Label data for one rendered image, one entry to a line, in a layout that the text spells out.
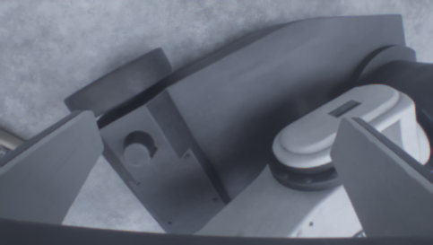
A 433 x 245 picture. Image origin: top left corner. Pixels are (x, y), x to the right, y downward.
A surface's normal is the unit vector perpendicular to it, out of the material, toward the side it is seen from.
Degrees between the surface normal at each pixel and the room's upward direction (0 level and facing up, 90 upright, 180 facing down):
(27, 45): 0
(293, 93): 0
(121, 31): 0
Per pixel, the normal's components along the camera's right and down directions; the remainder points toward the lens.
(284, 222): -0.43, -0.82
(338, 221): 0.29, 0.26
